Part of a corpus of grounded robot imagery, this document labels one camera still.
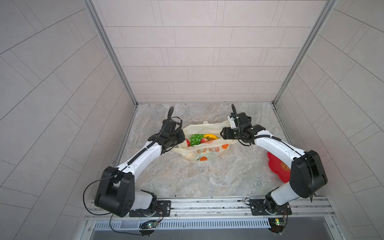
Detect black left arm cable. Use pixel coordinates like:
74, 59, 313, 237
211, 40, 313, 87
82, 175, 121, 217

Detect fake yellow banana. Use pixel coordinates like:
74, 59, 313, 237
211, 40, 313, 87
204, 134, 218, 140

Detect aluminium mounting rail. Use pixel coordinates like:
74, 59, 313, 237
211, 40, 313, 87
86, 196, 340, 220

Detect red flower-shaped plate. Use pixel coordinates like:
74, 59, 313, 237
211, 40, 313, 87
267, 152, 291, 183

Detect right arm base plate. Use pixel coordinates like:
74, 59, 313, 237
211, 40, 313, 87
246, 199, 292, 216

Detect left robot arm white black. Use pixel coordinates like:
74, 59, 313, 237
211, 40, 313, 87
94, 117, 185, 217

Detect perforated metal vent strip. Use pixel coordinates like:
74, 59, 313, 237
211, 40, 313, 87
94, 218, 271, 231

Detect green circuit board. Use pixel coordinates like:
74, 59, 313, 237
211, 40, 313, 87
140, 221, 159, 231
268, 218, 286, 229

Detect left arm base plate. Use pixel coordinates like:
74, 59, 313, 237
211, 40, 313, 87
129, 201, 172, 218

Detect cream plastic shopping bag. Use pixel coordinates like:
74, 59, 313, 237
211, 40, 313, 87
172, 121, 236, 162

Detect left green circuit board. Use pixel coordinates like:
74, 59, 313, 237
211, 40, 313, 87
140, 221, 159, 231

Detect fake green grapes bunch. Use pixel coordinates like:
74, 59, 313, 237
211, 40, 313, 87
190, 134, 205, 146

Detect right green circuit board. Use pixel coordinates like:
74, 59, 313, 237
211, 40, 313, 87
268, 218, 286, 229

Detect fake red strawberry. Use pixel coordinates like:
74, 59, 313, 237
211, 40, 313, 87
200, 138, 209, 144

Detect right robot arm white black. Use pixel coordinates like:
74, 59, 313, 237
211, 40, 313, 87
220, 110, 328, 214

